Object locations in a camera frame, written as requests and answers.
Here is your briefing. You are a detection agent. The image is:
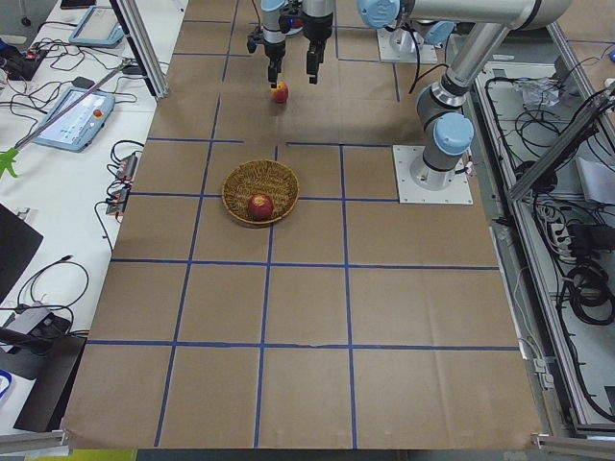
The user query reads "teach pendant far tablet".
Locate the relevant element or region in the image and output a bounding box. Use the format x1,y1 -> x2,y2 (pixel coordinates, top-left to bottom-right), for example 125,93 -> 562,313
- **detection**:
68,6 -> 124,48

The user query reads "grey hub device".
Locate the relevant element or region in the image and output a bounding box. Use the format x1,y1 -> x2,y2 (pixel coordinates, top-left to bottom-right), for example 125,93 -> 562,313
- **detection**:
4,307 -> 51,334

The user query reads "green grabber stick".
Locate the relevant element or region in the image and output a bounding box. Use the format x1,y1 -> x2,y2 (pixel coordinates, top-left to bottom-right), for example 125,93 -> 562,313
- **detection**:
0,57 -> 140,180

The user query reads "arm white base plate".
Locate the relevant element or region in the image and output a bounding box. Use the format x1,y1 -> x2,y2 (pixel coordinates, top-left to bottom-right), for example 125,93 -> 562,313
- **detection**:
377,29 -> 438,64
392,145 -> 473,206

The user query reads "orange usb adapter upper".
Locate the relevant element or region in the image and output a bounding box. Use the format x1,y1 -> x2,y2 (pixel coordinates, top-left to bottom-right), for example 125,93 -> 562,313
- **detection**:
114,154 -> 138,182

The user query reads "aluminium frame post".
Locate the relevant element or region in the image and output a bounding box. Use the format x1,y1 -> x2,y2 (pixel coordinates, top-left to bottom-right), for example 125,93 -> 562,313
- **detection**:
110,0 -> 169,100

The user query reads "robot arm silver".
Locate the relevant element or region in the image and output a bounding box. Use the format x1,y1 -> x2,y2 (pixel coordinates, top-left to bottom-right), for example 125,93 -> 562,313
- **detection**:
260,1 -> 570,191
246,0 -> 286,88

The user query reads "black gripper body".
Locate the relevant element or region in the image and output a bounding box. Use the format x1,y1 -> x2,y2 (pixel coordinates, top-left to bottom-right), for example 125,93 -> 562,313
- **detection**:
281,0 -> 334,43
246,28 -> 285,65

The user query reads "teach pendant tablet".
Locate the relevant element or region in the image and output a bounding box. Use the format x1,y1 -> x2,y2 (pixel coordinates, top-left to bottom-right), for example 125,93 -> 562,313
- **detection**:
68,6 -> 124,48
34,90 -> 115,152

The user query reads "black power strip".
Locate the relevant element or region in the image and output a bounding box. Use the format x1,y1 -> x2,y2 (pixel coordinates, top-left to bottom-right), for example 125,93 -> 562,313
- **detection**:
567,224 -> 614,258

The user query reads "brown wicker basket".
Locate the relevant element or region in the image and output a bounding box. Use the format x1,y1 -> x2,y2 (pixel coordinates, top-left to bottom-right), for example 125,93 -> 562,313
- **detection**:
221,159 -> 299,228

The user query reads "black box lower left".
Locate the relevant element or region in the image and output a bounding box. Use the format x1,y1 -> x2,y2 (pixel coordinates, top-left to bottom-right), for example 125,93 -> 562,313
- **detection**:
13,335 -> 86,432

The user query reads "black laptop corner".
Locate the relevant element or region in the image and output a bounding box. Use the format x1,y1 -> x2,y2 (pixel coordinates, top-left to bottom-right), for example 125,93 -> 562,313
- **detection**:
0,206 -> 43,302

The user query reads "yellow red apple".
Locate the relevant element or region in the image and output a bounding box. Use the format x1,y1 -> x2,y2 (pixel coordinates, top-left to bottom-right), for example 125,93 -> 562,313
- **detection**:
271,81 -> 289,104

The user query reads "teach pendant near tablet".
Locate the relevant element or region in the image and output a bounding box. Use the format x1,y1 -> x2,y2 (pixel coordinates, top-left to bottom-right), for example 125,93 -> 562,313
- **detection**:
34,90 -> 115,152

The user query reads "orange usb adapter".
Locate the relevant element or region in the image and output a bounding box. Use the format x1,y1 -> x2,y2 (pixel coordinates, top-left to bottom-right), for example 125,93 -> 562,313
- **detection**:
114,154 -> 138,182
106,187 -> 130,218

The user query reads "orange usb adapter lower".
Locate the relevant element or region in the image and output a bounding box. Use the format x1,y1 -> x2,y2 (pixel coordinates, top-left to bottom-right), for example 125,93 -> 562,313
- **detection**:
106,187 -> 130,218

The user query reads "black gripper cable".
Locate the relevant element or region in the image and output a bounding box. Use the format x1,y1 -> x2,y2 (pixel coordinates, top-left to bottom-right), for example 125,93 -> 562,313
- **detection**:
393,13 -> 453,96

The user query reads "dark red basket apple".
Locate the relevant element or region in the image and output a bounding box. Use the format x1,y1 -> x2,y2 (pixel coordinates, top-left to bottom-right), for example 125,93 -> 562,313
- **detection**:
247,193 -> 275,221

